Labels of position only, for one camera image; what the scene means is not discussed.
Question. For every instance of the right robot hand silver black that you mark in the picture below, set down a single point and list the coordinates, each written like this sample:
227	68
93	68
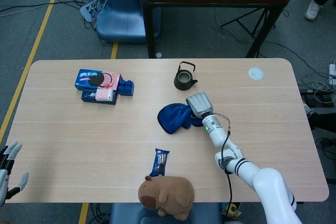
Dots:
200	104

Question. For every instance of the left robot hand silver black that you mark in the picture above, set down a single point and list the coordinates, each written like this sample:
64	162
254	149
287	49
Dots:
3	179

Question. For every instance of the blue cloth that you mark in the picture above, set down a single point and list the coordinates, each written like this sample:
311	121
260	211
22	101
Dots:
174	117

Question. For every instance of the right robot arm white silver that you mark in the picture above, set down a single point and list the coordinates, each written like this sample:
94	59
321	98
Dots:
270	184

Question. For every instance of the black cast iron teapot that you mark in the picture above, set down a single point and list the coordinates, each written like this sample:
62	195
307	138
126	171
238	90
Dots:
183	83

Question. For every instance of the white round table grommet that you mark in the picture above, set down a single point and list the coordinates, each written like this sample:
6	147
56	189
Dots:
255	73

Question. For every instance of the white floor disc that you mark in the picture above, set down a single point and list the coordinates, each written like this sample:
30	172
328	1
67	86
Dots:
159	54

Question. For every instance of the blue Oreo cookie packet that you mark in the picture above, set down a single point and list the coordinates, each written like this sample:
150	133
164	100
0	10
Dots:
159	162

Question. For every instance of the blue toy building block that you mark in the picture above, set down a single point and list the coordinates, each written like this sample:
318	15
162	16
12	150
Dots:
127	89

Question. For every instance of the black tripod stand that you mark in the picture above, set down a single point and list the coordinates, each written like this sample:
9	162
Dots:
246	22

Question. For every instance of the brown capybara plush toy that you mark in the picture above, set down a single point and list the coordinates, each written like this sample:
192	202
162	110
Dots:
170	195

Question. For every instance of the small blue pink Oreo box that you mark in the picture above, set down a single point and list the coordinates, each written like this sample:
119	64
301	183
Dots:
99	96

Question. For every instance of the colourful small toy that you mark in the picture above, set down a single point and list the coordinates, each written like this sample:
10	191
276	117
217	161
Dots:
232	211

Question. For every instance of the black floor box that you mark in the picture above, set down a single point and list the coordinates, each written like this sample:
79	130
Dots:
315	100

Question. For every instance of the large blue pink Oreo box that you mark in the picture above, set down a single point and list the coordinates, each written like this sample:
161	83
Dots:
89	79

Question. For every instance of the person foot grey shoe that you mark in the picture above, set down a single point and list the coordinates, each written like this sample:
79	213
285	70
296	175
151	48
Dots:
323	120

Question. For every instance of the blue padded seat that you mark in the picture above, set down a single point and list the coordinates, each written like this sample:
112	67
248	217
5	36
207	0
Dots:
126	213

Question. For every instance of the white power strip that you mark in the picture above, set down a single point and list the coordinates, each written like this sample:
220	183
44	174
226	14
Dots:
332	73

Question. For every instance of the white sneaker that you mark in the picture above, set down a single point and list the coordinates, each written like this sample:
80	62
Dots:
313	10

